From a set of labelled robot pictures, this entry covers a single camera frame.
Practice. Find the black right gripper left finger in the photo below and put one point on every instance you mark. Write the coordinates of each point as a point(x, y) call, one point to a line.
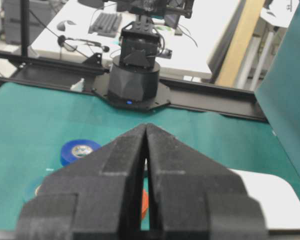
point(97, 197)

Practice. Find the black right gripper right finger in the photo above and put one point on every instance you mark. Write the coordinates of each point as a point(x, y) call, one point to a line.
point(193, 197)

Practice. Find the orange tape roll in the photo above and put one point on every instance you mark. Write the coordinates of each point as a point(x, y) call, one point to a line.
point(144, 204)

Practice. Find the blue tape roll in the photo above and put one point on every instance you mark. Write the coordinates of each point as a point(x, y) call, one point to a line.
point(77, 149)

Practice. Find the teal tape roll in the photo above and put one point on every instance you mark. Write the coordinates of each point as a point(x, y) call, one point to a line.
point(32, 189)

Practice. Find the white plastic tray case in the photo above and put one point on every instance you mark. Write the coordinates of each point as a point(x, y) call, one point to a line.
point(279, 202)

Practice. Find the white paper scrap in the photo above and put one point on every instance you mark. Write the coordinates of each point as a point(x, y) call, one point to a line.
point(79, 86)

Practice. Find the green backdrop panel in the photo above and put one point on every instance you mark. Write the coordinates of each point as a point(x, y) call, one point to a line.
point(279, 92)

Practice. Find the white background desk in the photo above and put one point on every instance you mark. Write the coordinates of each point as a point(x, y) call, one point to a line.
point(190, 44)

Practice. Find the grey foam block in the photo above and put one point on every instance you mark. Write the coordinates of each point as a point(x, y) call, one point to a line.
point(106, 25)

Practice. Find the black vertical stand pole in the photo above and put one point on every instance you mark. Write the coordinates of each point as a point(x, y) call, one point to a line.
point(26, 49)

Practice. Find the black aluminium frame rail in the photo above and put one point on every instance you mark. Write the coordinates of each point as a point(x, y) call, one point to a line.
point(60, 75)

